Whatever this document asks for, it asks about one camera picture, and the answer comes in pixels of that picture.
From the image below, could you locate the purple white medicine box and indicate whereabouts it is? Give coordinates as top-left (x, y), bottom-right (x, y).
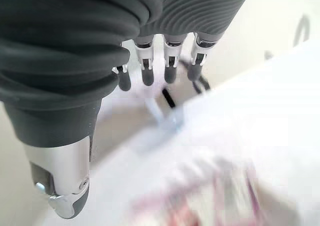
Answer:
top-left (129, 155), bottom-right (268, 226)

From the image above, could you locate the right robot hand dark palm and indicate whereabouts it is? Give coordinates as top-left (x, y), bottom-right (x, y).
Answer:
top-left (0, 0), bottom-right (255, 220)

